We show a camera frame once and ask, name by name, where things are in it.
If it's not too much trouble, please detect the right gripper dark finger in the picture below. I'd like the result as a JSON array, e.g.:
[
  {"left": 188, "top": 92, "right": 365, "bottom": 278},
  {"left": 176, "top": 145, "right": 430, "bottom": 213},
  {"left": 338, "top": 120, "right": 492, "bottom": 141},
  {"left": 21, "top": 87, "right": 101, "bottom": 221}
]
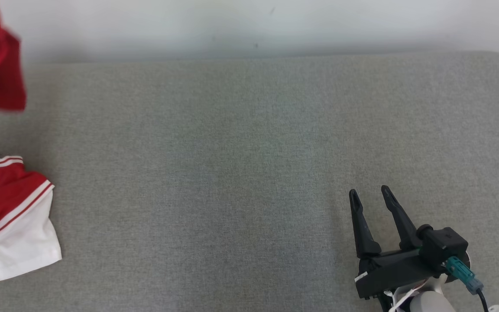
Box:
[
  {"left": 381, "top": 185, "right": 424, "bottom": 250},
  {"left": 349, "top": 189, "right": 382, "bottom": 260}
]

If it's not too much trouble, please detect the red jersey with white panel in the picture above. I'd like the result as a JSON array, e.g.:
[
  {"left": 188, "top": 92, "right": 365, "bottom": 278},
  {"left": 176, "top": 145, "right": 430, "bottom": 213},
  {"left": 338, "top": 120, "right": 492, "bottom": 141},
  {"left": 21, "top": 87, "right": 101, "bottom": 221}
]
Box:
[{"left": 0, "top": 146, "right": 63, "bottom": 283}]

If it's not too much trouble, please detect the grey fabric sofa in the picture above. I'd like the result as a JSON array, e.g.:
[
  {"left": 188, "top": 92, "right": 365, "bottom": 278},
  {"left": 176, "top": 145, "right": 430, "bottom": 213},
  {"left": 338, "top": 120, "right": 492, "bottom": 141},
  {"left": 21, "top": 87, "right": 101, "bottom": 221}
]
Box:
[{"left": 0, "top": 51, "right": 499, "bottom": 312}]

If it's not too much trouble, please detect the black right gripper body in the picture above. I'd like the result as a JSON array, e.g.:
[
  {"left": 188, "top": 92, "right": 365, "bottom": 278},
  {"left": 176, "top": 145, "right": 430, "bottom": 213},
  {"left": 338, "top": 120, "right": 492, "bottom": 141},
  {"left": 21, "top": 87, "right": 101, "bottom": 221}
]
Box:
[{"left": 354, "top": 249, "right": 446, "bottom": 300}]

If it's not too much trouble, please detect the teal cable connector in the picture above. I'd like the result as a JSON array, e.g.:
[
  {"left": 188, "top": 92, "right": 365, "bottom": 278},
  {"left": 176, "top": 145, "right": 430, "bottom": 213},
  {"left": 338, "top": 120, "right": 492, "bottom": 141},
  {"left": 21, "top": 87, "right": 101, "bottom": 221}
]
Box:
[{"left": 444, "top": 256, "right": 485, "bottom": 296}]

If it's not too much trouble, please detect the thin black cable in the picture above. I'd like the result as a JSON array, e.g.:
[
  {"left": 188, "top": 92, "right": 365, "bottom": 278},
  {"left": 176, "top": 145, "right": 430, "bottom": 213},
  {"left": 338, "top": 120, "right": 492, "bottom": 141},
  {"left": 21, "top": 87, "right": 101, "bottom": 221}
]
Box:
[{"left": 476, "top": 289, "right": 492, "bottom": 312}]

